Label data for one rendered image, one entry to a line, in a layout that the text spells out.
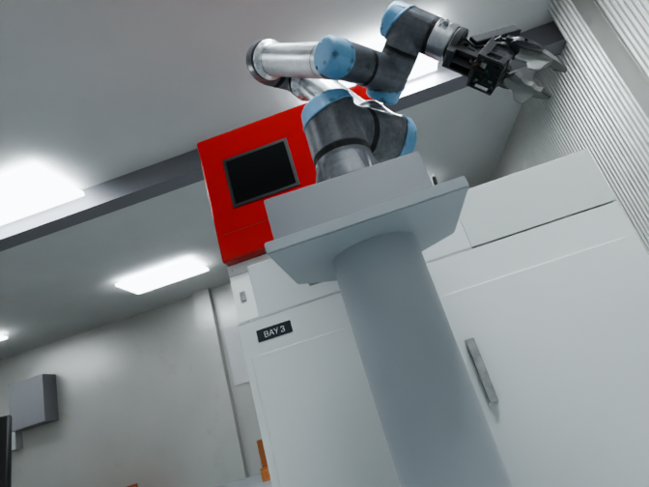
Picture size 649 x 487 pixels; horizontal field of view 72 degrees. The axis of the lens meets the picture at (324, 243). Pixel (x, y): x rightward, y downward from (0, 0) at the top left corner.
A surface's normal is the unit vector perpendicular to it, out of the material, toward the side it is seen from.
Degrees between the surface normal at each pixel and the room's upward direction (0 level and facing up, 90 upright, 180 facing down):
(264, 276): 90
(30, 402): 90
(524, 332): 90
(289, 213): 90
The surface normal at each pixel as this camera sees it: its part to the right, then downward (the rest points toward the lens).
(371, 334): -0.75, -0.02
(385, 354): -0.57, -0.13
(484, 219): -0.18, -0.30
